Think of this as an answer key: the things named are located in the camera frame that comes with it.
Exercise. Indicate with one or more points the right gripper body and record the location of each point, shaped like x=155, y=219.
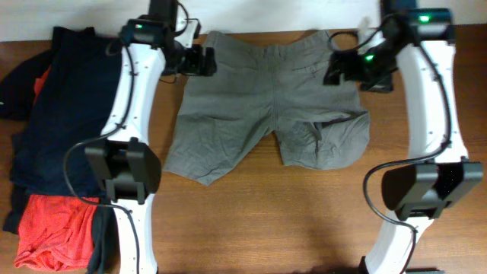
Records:
x=371, y=70

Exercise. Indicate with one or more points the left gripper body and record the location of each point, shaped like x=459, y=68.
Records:
x=189, y=59

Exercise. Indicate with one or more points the grey shorts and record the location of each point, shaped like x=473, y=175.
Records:
x=261, y=90

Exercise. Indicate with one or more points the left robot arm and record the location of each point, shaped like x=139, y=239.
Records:
x=127, y=170

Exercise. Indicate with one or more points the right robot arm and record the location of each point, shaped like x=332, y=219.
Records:
x=419, y=43

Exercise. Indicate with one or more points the navy blue garment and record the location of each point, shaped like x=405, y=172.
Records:
x=72, y=106

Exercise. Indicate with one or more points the black garment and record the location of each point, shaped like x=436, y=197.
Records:
x=17, y=100

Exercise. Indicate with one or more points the red mesh garment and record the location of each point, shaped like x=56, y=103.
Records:
x=56, y=231

